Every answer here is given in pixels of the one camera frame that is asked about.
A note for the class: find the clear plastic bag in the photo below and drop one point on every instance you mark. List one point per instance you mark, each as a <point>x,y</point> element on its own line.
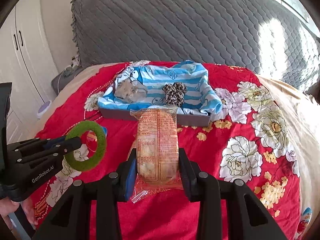
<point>130,91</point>

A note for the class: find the bread packet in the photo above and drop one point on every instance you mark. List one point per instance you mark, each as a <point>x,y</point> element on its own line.
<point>157,142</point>

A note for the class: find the round lavender container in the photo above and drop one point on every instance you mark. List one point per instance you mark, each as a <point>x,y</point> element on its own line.
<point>44,108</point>

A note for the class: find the white wardrobe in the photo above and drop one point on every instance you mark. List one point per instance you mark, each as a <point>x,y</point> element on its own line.
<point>20,80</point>

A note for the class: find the leopard print scrunchie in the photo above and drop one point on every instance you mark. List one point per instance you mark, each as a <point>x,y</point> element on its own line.
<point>173,92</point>

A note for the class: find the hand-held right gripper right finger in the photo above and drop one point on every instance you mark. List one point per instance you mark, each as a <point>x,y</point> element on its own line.
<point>185,172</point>

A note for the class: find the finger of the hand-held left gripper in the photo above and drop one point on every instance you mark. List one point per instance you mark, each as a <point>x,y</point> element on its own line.
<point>52,141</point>
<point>67,146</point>

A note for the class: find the grey shallow box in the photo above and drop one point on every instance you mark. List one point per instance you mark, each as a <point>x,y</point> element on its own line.
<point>117,115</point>

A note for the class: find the grey nightstand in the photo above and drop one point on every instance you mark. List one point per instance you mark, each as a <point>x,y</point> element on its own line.
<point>63,80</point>

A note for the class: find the grey quilted headboard cover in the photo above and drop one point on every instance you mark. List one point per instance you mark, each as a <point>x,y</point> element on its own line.
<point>175,25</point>

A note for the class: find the person's left hand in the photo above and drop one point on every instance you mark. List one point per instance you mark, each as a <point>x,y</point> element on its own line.
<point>28,212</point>

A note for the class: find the blue striped cartoon cloth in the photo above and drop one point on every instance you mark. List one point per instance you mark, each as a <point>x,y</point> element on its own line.
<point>155,80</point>

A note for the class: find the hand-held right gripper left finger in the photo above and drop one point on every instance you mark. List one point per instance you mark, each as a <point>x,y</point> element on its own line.
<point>130,177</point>

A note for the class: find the red floral blanket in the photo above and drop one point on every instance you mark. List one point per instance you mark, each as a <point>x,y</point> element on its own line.
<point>212,155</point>

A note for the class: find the red and blue egg toy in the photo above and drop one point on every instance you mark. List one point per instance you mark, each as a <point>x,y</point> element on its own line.
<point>304,221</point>

